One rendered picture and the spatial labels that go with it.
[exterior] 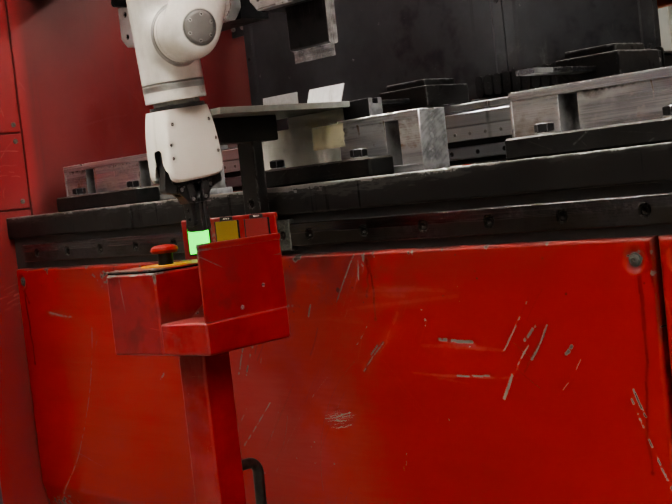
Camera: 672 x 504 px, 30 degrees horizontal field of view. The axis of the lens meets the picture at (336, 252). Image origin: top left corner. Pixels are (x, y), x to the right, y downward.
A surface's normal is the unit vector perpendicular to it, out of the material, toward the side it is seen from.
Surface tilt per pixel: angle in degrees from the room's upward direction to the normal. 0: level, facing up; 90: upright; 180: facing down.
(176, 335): 90
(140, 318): 90
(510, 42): 90
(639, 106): 90
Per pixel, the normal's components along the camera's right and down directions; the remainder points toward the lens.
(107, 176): -0.73, 0.11
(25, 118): 0.67, -0.04
